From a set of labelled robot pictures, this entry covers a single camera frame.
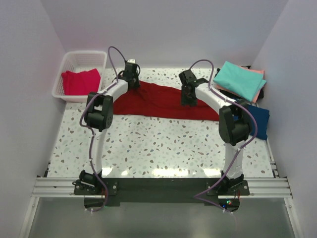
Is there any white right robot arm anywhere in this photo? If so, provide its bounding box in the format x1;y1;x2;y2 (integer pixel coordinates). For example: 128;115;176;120
179;69;256;196

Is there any teal folded t-shirt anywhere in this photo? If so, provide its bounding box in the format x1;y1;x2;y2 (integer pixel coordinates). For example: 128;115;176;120
213;61;266;102

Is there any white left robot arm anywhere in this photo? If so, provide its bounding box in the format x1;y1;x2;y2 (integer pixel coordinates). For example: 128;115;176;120
76;59;141;194

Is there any aluminium frame rail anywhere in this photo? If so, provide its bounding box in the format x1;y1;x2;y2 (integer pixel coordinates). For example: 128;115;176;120
32;178;292;199

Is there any magenta t-shirt in basket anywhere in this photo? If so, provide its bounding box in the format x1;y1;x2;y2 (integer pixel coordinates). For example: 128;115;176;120
61;68;101;96

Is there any pink folded t-shirt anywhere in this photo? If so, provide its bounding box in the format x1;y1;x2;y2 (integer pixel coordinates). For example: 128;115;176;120
232;65;266;103

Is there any navy blue folded t-shirt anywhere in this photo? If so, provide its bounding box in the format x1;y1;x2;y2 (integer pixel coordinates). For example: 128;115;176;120
248;105;270;140

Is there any dark red t-shirt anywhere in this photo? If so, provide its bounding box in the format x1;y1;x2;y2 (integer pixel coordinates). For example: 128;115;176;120
113;82;219;121

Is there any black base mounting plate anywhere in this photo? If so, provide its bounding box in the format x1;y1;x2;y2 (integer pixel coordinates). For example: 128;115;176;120
72;178;250;211

